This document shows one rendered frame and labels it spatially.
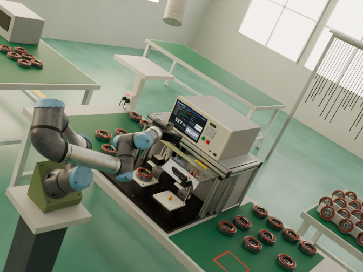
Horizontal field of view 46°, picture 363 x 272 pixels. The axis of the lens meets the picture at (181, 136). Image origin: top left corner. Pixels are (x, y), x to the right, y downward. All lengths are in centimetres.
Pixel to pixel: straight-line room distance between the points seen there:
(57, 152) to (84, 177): 39
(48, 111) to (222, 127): 112
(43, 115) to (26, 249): 90
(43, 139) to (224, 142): 116
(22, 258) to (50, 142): 91
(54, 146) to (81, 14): 622
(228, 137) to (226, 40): 748
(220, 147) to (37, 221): 108
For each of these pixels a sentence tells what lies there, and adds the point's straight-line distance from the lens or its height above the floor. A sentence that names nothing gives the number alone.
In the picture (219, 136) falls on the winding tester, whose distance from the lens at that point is 252.
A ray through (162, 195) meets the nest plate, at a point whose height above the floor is 78.
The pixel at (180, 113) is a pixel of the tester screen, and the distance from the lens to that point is 268.
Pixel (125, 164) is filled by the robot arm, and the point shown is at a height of 121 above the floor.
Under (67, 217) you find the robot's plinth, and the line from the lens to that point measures 226.
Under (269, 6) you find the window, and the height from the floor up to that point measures 174.
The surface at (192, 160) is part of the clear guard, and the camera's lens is 254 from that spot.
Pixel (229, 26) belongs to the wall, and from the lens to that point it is 989.
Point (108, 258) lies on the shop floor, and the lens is 328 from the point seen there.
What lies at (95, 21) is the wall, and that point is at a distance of 808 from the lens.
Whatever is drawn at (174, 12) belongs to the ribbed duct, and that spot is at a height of 165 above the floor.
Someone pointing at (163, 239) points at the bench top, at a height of 74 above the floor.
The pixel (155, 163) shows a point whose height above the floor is 89.
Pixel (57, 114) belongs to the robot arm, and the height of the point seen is 137.
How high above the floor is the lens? 211
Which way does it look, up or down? 22 degrees down
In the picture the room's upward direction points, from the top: 24 degrees clockwise
